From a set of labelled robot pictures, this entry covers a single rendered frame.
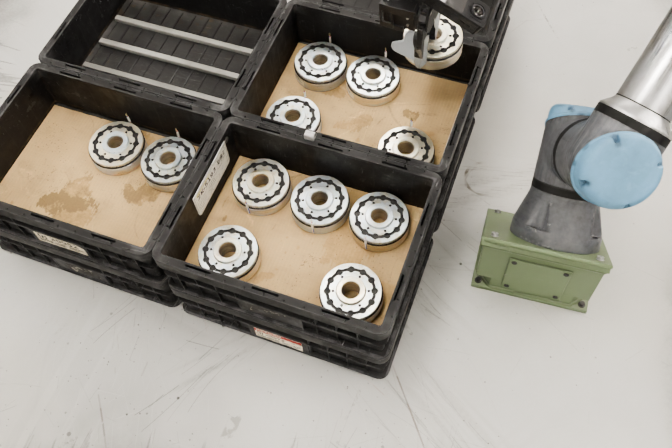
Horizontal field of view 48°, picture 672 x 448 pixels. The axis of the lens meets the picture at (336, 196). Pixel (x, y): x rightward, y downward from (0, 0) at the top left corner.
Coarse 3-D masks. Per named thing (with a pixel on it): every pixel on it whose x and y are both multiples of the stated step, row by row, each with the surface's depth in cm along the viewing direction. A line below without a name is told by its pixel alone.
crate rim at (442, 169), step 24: (264, 48) 142; (480, 48) 139; (480, 72) 136; (240, 96) 136; (264, 120) 134; (456, 120) 131; (336, 144) 130; (360, 144) 130; (456, 144) 130; (432, 168) 126
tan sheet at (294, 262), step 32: (224, 192) 138; (352, 192) 136; (224, 224) 134; (256, 224) 134; (288, 224) 134; (416, 224) 132; (192, 256) 131; (224, 256) 131; (288, 256) 130; (320, 256) 130; (352, 256) 130; (384, 256) 130; (288, 288) 127; (384, 288) 127
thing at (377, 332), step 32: (224, 128) 133; (256, 128) 132; (384, 160) 128; (192, 192) 126; (160, 256) 120; (416, 256) 118; (224, 288) 119; (256, 288) 117; (320, 320) 116; (352, 320) 113; (384, 320) 113
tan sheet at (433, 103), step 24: (288, 72) 152; (408, 72) 150; (312, 96) 148; (336, 96) 148; (408, 96) 147; (432, 96) 147; (456, 96) 146; (336, 120) 145; (360, 120) 145; (384, 120) 144; (408, 120) 144; (432, 120) 144
